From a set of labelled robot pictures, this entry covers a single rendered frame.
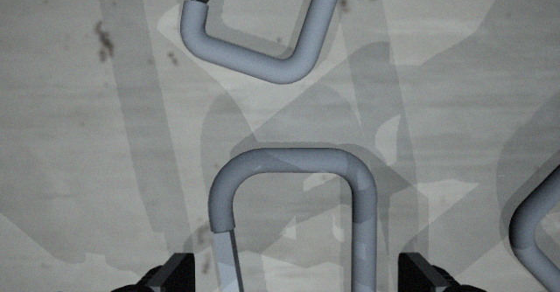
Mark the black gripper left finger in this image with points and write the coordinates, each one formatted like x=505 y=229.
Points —
x=176 y=275

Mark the grey carabiner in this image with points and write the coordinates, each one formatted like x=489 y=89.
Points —
x=521 y=231
x=256 y=64
x=296 y=160

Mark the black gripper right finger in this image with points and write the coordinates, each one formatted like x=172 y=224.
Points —
x=416 y=274

